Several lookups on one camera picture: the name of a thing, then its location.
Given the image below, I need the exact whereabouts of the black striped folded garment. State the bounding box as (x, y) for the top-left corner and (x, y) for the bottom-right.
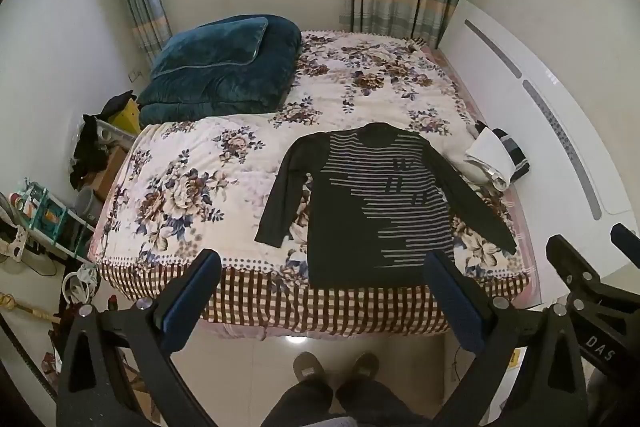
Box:
(477, 121), (532, 182)

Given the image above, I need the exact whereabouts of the dark striped sweater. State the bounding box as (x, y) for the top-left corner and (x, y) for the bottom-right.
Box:
(254, 123), (518, 290)

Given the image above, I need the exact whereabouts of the grey slipper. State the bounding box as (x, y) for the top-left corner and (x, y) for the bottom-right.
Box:
(292, 352), (329, 384)
(350, 352), (381, 381)

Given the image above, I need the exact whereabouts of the black clothes pile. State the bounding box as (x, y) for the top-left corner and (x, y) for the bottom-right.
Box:
(69, 113), (110, 192)

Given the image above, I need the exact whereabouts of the floral blanket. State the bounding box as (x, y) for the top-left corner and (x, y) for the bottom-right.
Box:
(87, 31), (533, 338)

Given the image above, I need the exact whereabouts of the yellow box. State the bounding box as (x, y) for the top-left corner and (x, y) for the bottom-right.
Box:
(107, 99), (142, 138)

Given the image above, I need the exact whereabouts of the white headboard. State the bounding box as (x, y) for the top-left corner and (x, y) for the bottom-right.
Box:
(437, 0), (640, 268)

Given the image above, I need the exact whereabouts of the white folded garment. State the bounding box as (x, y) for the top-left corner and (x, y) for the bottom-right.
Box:
(464, 129), (516, 192)

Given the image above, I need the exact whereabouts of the teal pillow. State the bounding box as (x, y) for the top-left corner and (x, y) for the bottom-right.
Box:
(149, 16), (270, 78)

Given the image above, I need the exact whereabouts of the grey bin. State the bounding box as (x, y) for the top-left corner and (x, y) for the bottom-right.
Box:
(75, 187), (104, 224)

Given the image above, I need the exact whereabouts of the teal rack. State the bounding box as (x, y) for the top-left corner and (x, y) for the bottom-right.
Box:
(10, 179), (97, 260)

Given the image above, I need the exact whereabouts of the cardboard box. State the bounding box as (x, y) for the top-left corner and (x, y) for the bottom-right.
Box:
(82, 147), (132, 202)

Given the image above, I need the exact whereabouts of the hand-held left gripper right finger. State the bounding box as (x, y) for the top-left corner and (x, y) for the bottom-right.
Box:
(422, 250), (588, 427)

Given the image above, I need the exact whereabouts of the person's left leg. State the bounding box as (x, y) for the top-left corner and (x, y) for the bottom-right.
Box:
(260, 377), (334, 427)

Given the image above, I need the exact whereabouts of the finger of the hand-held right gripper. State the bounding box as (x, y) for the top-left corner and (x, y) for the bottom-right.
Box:
(545, 234), (608, 305)
(610, 223), (640, 269)

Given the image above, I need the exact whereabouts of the white cable bundle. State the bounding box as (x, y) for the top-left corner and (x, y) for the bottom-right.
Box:
(62, 264), (102, 314)

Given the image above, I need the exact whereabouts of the person's right leg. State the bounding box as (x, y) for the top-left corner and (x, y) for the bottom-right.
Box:
(335, 376), (431, 427)

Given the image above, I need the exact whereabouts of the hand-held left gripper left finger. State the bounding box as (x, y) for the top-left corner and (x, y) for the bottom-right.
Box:
(56, 249), (222, 427)

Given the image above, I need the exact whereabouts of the teal quilt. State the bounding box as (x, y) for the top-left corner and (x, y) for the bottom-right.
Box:
(136, 15), (302, 128)

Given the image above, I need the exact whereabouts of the person's leg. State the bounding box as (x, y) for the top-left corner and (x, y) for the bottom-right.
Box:
(335, 376), (431, 427)
(260, 377), (334, 427)

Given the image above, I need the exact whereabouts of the wooden stick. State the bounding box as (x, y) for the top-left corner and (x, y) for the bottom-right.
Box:
(0, 292), (62, 324)

